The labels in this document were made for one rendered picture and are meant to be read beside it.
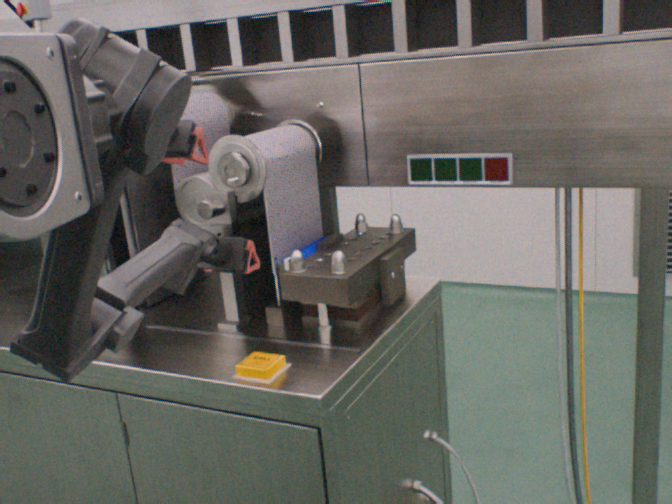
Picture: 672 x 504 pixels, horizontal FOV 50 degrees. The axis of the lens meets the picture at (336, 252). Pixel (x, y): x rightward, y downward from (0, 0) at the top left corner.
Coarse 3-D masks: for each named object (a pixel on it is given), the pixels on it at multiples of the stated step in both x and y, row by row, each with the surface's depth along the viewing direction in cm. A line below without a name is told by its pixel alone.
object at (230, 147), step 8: (232, 144) 152; (240, 144) 151; (224, 152) 154; (240, 152) 152; (248, 152) 151; (216, 160) 155; (248, 160) 152; (256, 160) 151; (216, 168) 156; (256, 168) 151; (216, 176) 157; (256, 176) 152; (224, 184) 156; (248, 184) 153; (256, 184) 153; (240, 192) 155; (248, 192) 154
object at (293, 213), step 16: (272, 192) 156; (288, 192) 162; (304, 192) 168; (272, 208) 156; (288, 208) 162; (304, 208) 169; (272, 224) 156; (288, 224) 162; (304, 224) 169; (320, 224) 176; (272, 240) 157; (288, 240) 163; (304, 240) 169; (272, 256) 157; (288, 256) 163
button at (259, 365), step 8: (256, 352) 140; (248, 360) 137; (256, 360) 136; (264, 360) 136; (272, 360) 136; (280, 360) 136; (240, 368) 135; (248, 368) 134; (256, 368) 133; (264, 368) 133; (272, 368) 134; (280, 368) 136; (240, 376) 135; (248, 376) 134; (256, 376) 133; (264, 376) 133; (272, 376) 134
